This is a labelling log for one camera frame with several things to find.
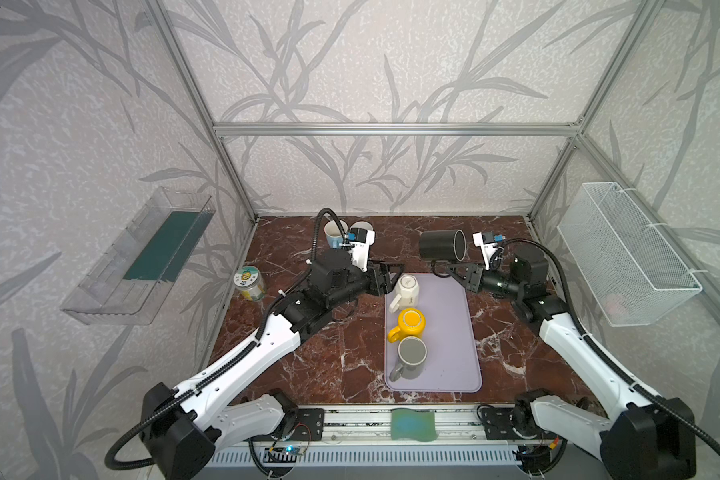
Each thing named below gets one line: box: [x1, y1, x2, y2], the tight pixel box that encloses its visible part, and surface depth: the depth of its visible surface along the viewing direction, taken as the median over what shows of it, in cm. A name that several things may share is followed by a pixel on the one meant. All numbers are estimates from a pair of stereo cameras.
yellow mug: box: [388, 308, 426, 343], surface depth 84 cm
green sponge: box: [391, 408, 438, 442], surface depth 74 cm
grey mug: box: [389, 336, 428, 382], surface depth 79 cm
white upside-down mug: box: [389, 274, 419, 314], surface depth 91 cm
